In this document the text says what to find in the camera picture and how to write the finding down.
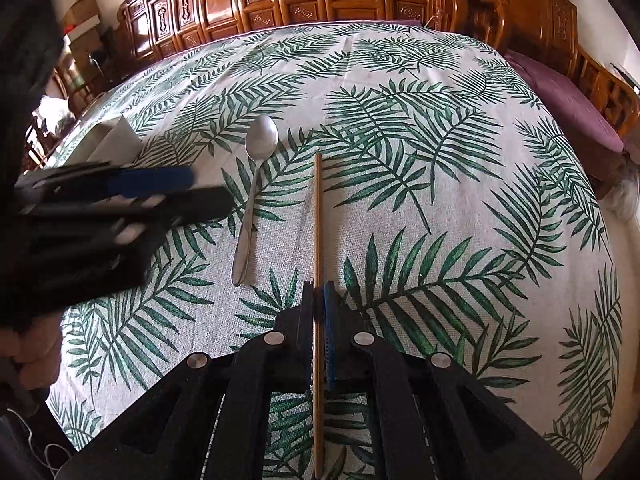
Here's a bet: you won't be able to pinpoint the carved wooden armchair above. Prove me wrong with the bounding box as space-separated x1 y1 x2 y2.
425 0 640 142

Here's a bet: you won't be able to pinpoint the leaf print tablecloth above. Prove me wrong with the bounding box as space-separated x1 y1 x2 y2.
42 20 617 480

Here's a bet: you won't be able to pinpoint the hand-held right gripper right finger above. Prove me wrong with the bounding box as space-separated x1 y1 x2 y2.
323 281 583 480

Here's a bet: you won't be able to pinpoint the brown wooden chopstick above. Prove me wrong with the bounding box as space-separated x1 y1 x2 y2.
313 153 325 479

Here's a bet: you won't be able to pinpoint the person's left hand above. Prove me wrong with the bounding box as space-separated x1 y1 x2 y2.
10 310 64 392

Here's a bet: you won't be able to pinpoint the grey furry pet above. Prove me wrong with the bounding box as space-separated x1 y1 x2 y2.
601 164 640 222

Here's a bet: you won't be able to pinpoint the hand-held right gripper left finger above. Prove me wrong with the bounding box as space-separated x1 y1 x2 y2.
57 282 315 480

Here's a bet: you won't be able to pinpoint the white cable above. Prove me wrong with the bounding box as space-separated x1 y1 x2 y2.
27 407 68 478

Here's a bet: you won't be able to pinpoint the cardboard boxes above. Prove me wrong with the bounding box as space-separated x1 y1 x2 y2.
60 0 104 52

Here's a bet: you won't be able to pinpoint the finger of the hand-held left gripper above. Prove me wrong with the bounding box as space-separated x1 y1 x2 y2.
15 162 197 204
20 187 237 227

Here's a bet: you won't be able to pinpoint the purple armchair cushion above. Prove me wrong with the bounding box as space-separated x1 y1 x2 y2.
504 50 627 155

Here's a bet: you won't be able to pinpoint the grey utensil tray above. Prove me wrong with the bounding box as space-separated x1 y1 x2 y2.
60 115 144 169

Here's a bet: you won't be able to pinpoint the metal spoon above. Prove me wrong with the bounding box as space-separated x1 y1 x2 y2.
230 114 280 287

